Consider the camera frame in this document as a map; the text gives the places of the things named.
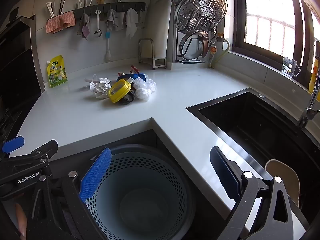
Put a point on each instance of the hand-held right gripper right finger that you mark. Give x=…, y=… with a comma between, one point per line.
x=223, y=175

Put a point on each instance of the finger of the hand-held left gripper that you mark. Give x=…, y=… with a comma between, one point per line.
x=12, y=145
x=47, y=147

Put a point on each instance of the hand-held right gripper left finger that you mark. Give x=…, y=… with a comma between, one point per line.
x=96, y=175

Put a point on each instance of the perforated light blue waste basket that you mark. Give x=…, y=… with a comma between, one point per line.
x=140, y=205

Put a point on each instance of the white tissue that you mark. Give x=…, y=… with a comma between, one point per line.
x=100, y=88

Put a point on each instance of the dark grey fuzzy sock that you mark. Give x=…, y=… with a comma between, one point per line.
x=127, y=98

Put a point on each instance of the yellow round lid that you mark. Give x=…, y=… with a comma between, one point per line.
x=120, y=91

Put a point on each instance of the white plastic bag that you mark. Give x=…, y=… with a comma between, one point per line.
x=143, y=95

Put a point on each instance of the blue plastic wrapper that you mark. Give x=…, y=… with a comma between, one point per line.
x=135, y=77

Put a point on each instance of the brown snack wrapper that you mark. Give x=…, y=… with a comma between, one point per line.
x=133, y=69

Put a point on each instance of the person's left hand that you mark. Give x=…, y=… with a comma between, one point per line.
x=21, y=220

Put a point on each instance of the black kitchen sink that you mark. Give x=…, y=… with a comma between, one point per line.
x=250, y=125

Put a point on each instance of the black stove unit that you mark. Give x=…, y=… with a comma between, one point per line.
x=15, y=80

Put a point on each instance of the yellow green spout pouch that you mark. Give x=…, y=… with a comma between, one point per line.
x=57, y=72

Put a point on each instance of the metal faucet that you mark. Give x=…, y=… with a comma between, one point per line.
x=308, y=112

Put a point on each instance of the blue white bottle brush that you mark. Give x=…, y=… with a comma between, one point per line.
x=108, y=45

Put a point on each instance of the purple cloth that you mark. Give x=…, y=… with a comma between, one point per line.
x=85, y=31

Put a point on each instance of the pink waffle cloth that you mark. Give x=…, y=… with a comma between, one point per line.
x=60, y=22

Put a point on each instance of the printed glass mug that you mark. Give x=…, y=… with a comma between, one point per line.
x=290, y=67

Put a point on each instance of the grey rag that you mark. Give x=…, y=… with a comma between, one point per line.
x=82, y=20

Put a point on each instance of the metal cutting board stand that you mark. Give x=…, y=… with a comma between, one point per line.
x=152, y=55

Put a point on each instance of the bundle of white chopsticks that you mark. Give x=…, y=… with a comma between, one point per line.
x=50, y=8

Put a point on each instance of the grey white hanging cloth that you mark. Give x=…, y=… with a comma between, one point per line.
x=115, y=18

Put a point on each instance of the bundle of dark chopsticks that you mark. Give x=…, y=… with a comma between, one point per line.
x=63, y=1

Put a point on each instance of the dark framed window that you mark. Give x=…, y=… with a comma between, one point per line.
x=240, y=17

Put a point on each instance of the white cutting board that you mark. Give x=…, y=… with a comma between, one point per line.
x=157, y=27

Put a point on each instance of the perforated metal steamer plate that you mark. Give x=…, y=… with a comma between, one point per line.
x=201, y=11

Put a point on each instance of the dark grey wall hook rail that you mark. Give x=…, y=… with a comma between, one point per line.
x=112, y=6

